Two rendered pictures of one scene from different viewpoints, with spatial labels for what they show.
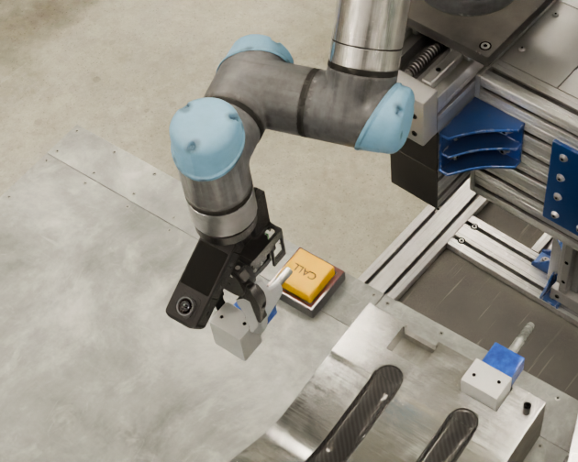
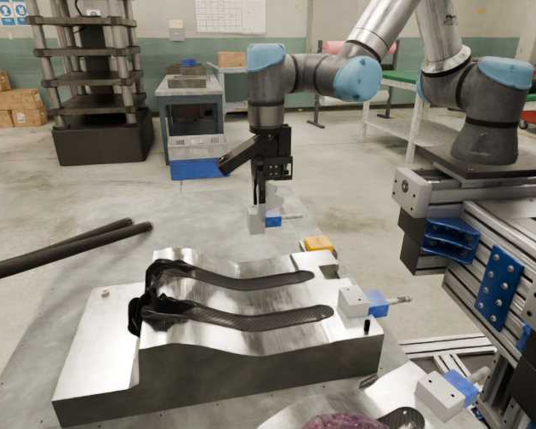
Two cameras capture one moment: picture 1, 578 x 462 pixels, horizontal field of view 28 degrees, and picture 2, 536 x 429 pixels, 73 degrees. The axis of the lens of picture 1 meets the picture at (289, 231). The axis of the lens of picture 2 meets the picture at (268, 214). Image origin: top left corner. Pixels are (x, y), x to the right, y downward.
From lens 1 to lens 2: 0.94 m
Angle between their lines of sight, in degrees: 37
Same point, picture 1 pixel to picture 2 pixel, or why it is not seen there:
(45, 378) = (192, 227)
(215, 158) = (257, 54)
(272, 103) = (308, 63)
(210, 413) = not seen: hidden behind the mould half
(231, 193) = (262, 90)
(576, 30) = not seen: outside the picture
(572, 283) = (489, 397)
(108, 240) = not seen: hidden behind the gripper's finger
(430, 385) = (323, 288)
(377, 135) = (344, 73)
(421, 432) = (296, 302)
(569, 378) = not seen: outside the picture
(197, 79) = (374, 265)
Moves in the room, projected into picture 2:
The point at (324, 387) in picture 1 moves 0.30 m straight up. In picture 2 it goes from (272, 263) to (274, 119)
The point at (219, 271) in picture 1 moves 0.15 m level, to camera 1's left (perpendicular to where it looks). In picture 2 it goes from (246, 148) to (194, 137)
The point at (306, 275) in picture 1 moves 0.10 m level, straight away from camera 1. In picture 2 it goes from (317, 243) to (334, 227)
